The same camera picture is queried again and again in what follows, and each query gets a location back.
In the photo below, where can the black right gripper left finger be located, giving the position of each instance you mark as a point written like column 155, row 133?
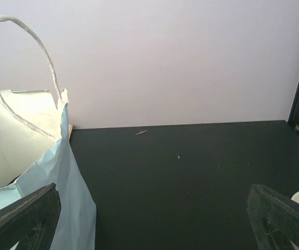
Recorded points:
column 30, row 223

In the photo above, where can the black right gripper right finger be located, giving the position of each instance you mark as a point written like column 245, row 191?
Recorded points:
column 274, row 218

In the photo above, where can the light blue paper bag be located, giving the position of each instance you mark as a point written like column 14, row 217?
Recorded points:
column 34, row 152

